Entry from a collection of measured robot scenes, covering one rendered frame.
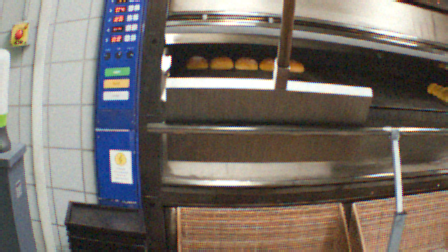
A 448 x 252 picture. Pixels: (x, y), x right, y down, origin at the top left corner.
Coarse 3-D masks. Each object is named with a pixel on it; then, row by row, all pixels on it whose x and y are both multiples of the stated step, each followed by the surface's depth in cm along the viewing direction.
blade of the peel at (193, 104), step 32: (192, 96) 200; (224, 96) 200; (256, 96) 200; (288, 96) 200; (320, 96) 200; (352, 96) 199; (192, 160) 227; (224, 160) 227; (256, 160) 227; (288, 160) 227; (320, 160) 228
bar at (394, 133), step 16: (160, 128) 208; (176, 128) 208; (192, 128) 208; (208, 128) 208; (224, 128) 209; (240, 128) 209; (256, 128) 209; (272, 128) 209; (288, 128) 209; (304, 128) 209; (320, 128) 210; (336, 128) 210; (352, 128) 210; (368, 128) 210; (384, 128) 211; (400, 128) 211; (416, 128) 211; (432, 128) 212; (400, 176) 202; (400, 192) 199; (400, 208) 195; (400, 224) 192; (400, 240) 193
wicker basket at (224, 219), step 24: (192, 216) 249; (216, 216) 249; (240, 216) 250; (264, 216) 250; (288, 216) 250; (312, 216) 250; (336, 216) 251; (216, 240) 248; (240, 240) 248; (264, 240) 249; (288, 240) 249; (312, 240) 250; (336, 240) 247
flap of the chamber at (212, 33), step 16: (176, 32) 227; (192, 32) 227; (208, 32) 227; (224, 32) 227; (240, 32) 227; (256, 32) 228; (272, 32) 228; (304, 32) 228; (320, 48) 245; (336, 48) 240; (352, 48) 235; (368, 48) 230; (384, 48) 229; (400, 48) 230; (432, 64) 243
